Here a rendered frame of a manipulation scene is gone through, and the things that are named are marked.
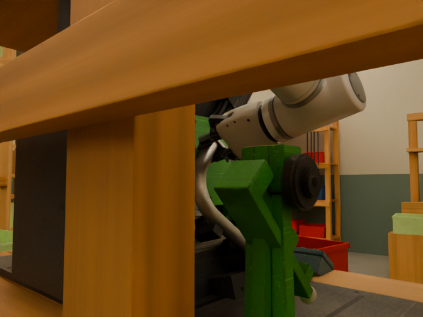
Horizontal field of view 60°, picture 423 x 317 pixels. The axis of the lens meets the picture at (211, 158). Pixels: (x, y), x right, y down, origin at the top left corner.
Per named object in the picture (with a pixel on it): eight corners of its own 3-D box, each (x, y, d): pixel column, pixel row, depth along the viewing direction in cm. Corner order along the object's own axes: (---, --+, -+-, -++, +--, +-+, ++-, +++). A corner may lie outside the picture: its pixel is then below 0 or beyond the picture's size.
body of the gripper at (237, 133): (294, 129, 72) (249, 147, 79) (265, 88, 68) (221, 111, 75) (287, 153, 66) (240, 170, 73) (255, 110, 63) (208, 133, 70)
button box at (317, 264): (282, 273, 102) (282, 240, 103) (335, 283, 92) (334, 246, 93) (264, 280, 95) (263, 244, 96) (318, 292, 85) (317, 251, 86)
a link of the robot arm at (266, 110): (303, 121, 70) (289, 127, 72) (278, 86, 67) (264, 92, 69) (295, 148, 65) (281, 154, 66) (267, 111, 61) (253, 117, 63)
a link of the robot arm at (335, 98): (269, 118, 61) (299, 146, 66) (344, 84, 52) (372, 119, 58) (270, 82, 65) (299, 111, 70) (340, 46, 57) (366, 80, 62)
